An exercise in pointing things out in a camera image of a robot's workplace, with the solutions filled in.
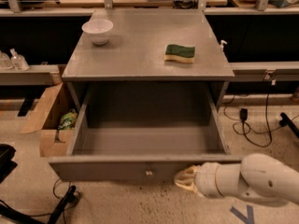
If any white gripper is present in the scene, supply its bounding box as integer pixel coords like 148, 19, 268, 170
174, 162, 220, 198

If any grey top drawer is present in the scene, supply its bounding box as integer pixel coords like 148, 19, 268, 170
50, 82, 241, 181

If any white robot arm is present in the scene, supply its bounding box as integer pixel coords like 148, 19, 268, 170
174, 153, 299, 204

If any grey drawer cabinet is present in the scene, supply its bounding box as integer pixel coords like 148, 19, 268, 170
63, 8, 235, 82

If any blue tape floor marker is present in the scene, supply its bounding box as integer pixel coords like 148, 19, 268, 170
230, 205, 255, 224

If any black stand leg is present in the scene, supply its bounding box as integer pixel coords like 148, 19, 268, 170
279, 113, 299, 138

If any green yellow sponge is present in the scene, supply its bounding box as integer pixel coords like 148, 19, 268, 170
164, 44, 195, 63

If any green snack bag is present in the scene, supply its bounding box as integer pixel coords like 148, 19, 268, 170
58, 109, 78, 130

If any small white pump bottle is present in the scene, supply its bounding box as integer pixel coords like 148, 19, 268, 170
220, 40, 227, 50

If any open cardboard box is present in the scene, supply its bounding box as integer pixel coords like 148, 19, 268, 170
21, 83, 75, 157

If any white ceramic bowl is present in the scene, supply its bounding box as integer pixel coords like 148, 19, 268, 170
81, 19, 113, 45

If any black chair base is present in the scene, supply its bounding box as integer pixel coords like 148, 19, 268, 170
0, 144, 17, 183

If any clear sanitizer bottle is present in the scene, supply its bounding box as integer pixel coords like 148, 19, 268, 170
10, 49, 30, 71

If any clear plastic bottle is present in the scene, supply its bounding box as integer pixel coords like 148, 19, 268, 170
0, 51, 13, 69

